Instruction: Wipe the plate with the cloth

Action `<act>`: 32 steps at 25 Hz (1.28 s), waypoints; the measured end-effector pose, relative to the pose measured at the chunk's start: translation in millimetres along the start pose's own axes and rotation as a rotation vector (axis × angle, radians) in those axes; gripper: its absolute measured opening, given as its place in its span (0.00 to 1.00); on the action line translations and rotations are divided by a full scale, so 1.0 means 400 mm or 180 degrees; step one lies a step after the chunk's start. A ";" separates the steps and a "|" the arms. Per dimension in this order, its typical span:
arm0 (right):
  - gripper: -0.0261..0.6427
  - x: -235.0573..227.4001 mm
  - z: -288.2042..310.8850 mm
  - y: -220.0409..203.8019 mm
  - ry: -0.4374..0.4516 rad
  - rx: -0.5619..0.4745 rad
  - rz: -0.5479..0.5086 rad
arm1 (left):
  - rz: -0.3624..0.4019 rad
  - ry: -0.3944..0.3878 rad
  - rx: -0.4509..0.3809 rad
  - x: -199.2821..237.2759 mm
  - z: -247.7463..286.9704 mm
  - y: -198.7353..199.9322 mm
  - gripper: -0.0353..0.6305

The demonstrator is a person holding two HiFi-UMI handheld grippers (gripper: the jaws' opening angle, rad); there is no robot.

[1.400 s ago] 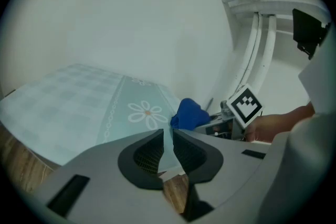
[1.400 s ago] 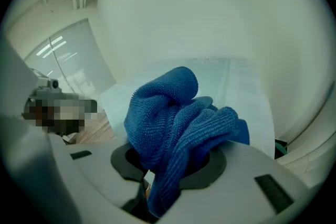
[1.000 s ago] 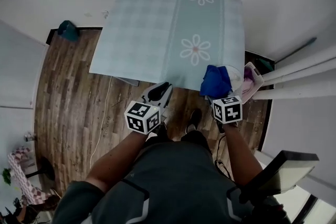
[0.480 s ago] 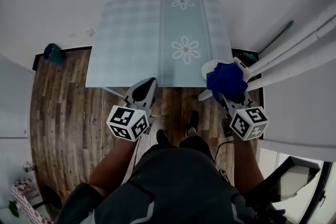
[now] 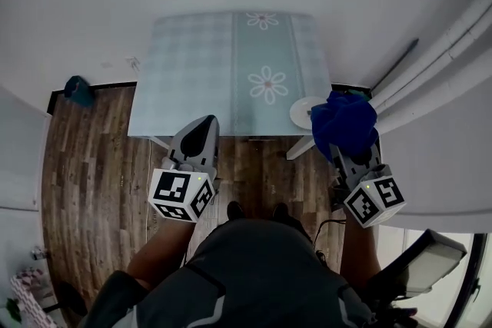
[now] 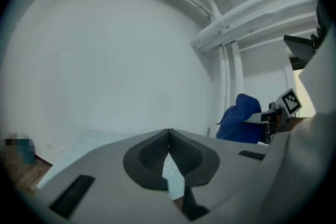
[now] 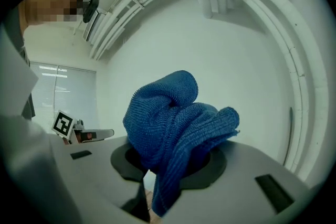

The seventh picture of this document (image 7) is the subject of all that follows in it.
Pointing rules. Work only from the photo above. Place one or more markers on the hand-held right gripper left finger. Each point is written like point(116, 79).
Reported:
point(97, 170)

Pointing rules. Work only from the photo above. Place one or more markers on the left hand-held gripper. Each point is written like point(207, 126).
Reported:
point(63, 124)

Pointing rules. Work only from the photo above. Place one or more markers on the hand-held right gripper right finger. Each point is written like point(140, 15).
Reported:
point(244, 186)

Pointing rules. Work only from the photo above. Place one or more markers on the blue cloth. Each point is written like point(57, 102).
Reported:
point(168, 118)

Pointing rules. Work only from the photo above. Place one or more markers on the thin white ceiling pipe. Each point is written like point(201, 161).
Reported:
point(102, 36)
point(113, 34)

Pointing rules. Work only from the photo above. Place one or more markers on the white vertical pipe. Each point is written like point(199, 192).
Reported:
point(300, 102)
point(319, 102)

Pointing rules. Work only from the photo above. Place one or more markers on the white air conditioner vent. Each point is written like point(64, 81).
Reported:
point(94, 26)

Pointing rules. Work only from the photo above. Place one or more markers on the black head camera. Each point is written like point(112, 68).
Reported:
point(91, 8)

